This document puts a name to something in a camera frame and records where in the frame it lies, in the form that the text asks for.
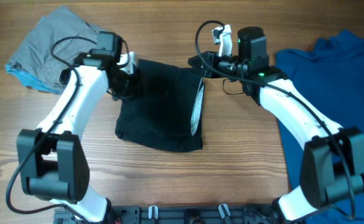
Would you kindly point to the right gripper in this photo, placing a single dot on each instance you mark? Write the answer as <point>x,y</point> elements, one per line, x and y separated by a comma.
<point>212,70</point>

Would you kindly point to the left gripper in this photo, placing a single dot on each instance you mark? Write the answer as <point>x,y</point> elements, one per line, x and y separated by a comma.
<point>134,88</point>

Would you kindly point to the black shorts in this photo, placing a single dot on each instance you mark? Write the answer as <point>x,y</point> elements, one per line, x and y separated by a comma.
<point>168,116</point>

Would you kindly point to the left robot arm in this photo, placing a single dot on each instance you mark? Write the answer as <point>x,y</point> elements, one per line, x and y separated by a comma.
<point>52,164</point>

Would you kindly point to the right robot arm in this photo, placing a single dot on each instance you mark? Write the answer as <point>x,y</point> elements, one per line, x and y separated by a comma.
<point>332,167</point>

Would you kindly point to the folded grey shorts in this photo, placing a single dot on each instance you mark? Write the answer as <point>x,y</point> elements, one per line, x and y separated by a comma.
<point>61,34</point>

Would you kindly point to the blue shirt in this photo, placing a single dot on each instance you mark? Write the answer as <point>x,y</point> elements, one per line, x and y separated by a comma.
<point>331,77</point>

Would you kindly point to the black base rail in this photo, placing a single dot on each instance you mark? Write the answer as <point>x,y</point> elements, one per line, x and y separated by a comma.
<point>194,214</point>

